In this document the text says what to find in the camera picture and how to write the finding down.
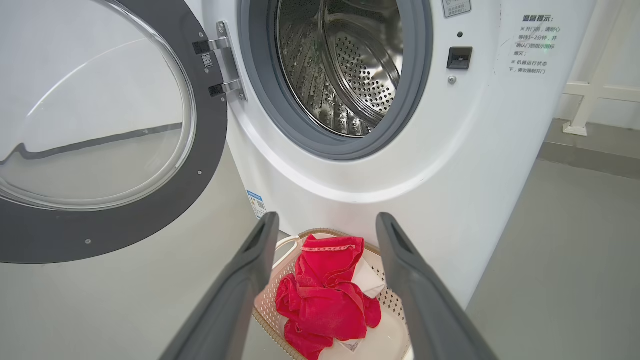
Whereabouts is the red and white garment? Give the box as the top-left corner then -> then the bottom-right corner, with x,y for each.
274,233 -> 387,360

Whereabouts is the metal door hinge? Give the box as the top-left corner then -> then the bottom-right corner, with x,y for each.
192,20 -> 247,102

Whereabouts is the blue energy label sticker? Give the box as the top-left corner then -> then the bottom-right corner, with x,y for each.
246,189 -> 269,220

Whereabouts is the dark round washing machine door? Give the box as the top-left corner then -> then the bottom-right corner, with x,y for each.
0,0 -> 230,265

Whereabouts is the white metal railing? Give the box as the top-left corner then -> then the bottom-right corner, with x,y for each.
562,0 -> 640,137

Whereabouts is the cream perforated laundry basket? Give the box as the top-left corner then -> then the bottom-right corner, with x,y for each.
252,228 -> 416,360

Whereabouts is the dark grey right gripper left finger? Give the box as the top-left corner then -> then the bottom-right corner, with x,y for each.
160,211 -> 281,360

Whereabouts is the grey rubber door gasket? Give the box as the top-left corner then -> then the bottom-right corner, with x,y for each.
238,0 -> 435,162

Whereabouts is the black door lock socket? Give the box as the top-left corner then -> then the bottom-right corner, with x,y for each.
446,46 -> 474,71

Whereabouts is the small grey notice sticker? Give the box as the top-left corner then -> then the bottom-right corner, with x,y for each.
441,0 -> 473,19

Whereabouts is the white washing machine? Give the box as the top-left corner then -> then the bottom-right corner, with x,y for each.
182,0 -> 599,309

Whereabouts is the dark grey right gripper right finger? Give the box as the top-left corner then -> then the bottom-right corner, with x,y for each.
375,212 -> 499,360

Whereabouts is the steel perforated washer drum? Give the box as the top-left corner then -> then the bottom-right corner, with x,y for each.
276,0 -> 405,139

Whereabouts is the printed warning text sticker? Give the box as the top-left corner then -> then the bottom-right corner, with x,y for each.
508,13 -> 563,76

